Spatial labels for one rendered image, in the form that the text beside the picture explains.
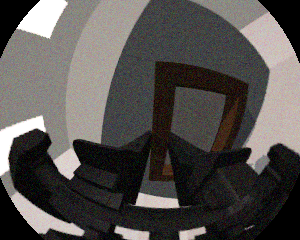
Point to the brown wooden picture frame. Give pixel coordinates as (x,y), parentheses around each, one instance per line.
(202,106)

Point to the dark grey flat panel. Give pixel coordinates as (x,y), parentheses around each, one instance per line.
(178,31)

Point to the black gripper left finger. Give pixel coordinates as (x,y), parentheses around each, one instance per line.
(129,161)

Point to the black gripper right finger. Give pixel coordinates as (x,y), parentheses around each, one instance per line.
(193,167)

